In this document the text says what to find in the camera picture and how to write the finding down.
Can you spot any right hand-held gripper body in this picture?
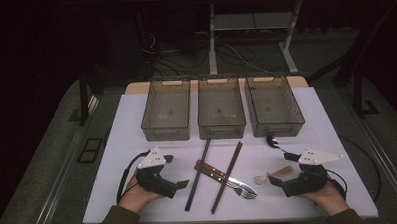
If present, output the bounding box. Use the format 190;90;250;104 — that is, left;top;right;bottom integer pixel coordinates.
280;146;345;198

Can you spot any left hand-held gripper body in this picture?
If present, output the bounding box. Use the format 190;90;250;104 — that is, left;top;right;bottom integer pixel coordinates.
134;146;179;200

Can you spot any metal spoon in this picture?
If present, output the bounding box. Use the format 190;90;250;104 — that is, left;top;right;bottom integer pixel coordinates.
265;134;291;157

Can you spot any brown chopstick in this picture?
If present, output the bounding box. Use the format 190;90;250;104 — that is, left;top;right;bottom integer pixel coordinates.
208;140;246;216

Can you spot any transparent grey plastic bin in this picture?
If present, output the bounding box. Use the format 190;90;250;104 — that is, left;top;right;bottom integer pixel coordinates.
195;75;247;141
243;73;306;139
138;77;194;143

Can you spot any person's left hand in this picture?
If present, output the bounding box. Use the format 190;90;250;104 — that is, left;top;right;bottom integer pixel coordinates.
117;172;164;214

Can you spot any person's right hand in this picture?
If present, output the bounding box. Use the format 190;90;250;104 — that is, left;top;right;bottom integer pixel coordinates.
297;178;351;218

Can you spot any white table board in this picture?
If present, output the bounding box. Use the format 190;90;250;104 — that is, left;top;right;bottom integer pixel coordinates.
78;84;379;224

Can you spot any black metal stand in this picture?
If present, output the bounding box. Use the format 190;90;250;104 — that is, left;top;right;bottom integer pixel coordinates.
304;0;397;121
77;69;103;127

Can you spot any left hand-held gripper black cable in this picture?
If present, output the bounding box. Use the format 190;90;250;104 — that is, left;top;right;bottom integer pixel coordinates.
114;151;153;205

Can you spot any hand-held gripper black cable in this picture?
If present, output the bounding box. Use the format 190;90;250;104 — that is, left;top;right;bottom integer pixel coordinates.
323;135;384;206
114;151;153;205

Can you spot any right hand-held gripper black cable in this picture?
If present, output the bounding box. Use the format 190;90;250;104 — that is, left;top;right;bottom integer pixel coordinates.
323;135;384;206

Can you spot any metal floor rail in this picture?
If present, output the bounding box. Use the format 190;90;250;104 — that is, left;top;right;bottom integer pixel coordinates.
25;94;104;224
356;114;397;217

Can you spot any tangle of black cables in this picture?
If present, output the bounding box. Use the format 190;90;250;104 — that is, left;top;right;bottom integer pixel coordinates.
137;6;269;80

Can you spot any white cable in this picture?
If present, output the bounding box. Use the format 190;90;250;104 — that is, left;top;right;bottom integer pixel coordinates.
223;42;271;76

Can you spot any white metal desk frame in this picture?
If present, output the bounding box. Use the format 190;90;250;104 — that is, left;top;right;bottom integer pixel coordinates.
195;0;355;78

